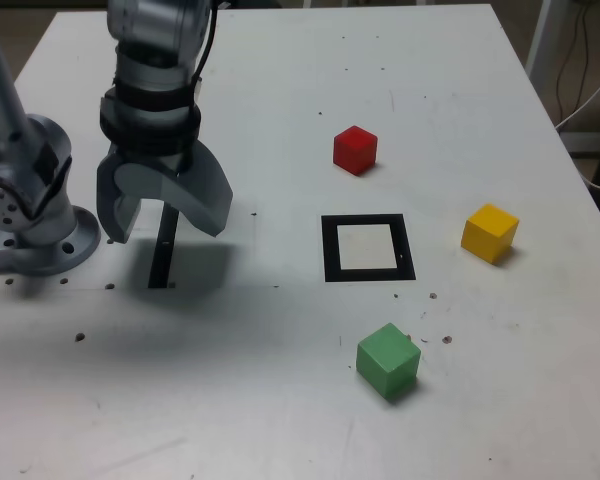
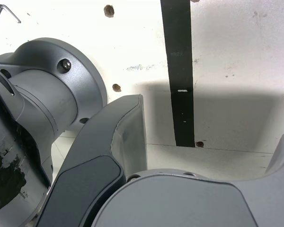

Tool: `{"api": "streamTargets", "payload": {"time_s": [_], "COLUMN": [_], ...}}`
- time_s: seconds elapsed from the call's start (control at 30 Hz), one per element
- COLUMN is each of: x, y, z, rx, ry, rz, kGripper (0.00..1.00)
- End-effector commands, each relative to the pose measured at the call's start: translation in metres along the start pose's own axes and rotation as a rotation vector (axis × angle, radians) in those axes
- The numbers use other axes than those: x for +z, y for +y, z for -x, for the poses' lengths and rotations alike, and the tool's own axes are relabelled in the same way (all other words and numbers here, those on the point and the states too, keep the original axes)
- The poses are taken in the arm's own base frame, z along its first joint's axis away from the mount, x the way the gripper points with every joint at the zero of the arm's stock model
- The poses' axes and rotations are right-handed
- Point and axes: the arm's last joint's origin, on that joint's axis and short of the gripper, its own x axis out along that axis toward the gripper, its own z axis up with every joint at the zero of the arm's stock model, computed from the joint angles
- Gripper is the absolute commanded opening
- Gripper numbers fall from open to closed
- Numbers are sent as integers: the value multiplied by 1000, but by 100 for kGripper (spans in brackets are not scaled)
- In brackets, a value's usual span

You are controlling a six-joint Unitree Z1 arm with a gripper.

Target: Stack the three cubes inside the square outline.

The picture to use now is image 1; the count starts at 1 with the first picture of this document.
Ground black tape strip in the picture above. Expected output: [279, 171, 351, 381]
[147, 202, 181, 290]

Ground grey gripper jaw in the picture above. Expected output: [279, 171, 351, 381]
[113, 141, 235, 240]
[96, 144, 144, 245]

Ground yellow cube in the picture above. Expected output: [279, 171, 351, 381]
[460, 203, 521, 265]

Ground black tape square outline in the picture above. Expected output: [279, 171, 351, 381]
[320, 213, 417, 284]

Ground red cube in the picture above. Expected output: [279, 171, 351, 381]
[332, 125, 379, 177]

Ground white frame bar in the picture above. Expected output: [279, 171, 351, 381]
[559, 132, 600, 157]

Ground green cube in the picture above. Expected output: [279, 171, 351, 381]
[355, 322, 422, 403]

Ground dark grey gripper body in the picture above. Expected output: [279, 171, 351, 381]
[110, 141, 200, 175]

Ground white metal frame leg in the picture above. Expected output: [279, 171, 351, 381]
[524, 0, 556, 86]

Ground thin black cable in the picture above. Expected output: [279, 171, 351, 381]
[554, 0, 590, 126]

